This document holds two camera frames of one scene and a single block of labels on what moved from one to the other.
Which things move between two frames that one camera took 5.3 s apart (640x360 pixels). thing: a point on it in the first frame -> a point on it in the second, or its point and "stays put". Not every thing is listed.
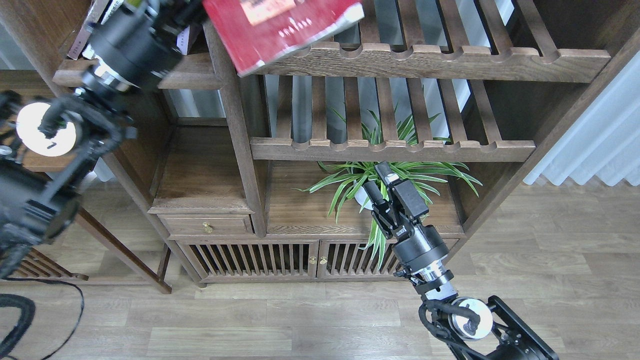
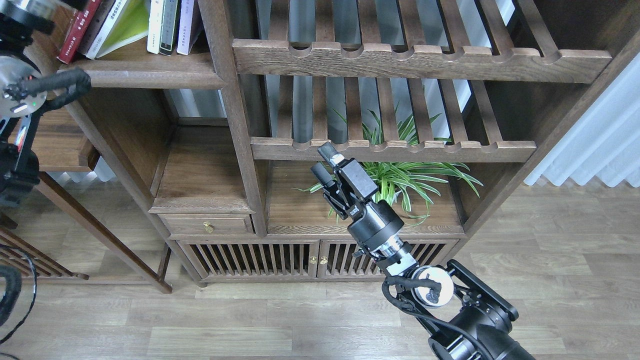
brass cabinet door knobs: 312,261 stays put
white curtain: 602,140 stays put
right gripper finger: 376,196 -> 324,175
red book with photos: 252,31 -> 77,32
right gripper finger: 405,191 -> 351,172
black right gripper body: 423,247 -> 369,222
